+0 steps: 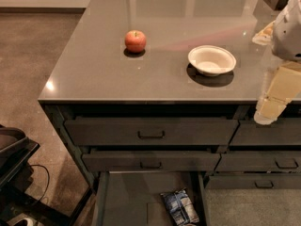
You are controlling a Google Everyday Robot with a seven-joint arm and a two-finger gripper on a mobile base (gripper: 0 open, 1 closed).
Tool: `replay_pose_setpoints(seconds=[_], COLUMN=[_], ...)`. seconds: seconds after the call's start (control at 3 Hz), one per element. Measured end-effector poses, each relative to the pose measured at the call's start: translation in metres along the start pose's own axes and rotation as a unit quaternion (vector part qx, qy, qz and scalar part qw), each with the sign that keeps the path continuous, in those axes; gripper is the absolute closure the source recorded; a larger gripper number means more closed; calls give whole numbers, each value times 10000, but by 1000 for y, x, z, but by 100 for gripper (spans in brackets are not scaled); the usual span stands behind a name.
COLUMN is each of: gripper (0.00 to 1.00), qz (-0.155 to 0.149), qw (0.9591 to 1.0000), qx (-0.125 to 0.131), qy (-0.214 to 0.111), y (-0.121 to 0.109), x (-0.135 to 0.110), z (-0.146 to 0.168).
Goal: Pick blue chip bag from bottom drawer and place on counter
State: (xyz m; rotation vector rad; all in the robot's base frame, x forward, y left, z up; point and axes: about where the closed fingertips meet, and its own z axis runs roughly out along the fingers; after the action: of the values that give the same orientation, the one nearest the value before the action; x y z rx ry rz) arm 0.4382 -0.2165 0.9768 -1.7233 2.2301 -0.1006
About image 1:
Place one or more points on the grey counter cabinet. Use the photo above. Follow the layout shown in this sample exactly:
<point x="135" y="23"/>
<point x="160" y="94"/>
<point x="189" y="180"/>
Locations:
<point x="97" y="77"/>

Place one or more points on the open bottom left drawer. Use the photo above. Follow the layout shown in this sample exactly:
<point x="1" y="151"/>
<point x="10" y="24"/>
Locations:
<point x="134" y="198"/>

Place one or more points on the top left drawer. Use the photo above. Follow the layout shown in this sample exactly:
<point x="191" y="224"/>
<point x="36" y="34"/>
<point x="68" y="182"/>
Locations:
<point x="150" y="131"/>

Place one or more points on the blue chip bag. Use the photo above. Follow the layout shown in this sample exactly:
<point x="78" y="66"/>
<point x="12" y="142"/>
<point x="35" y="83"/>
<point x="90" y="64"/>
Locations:
<point x="180" y="207"/>

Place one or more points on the white paper bowl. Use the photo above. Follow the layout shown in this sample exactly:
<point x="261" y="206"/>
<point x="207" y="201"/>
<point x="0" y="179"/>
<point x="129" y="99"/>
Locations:
<point x="211" y="60"/>

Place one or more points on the middle right drawer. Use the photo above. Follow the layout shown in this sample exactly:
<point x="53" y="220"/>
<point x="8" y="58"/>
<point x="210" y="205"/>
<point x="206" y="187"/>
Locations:
<point x="259" y="161"/>

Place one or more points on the middle left drawer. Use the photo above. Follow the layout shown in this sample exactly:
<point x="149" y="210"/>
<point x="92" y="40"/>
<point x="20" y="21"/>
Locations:
<point x="150" y="160"/>

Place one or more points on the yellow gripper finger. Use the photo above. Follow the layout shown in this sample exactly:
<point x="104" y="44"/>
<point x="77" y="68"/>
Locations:
<point x="264" y="36"/>
<point x="283" y="88"/>

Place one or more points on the bottom right drawer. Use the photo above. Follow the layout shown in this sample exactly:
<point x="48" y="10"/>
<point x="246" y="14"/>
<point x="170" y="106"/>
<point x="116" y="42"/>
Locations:
<point x="255" y="181"/>

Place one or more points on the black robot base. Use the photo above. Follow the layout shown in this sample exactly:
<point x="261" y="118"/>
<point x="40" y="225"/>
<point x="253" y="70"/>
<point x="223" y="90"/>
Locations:
<point x="15" y="150"/>

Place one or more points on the red apple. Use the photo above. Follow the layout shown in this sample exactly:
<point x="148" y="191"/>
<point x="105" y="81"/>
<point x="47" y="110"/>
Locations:
<point x="135" y="41"/>

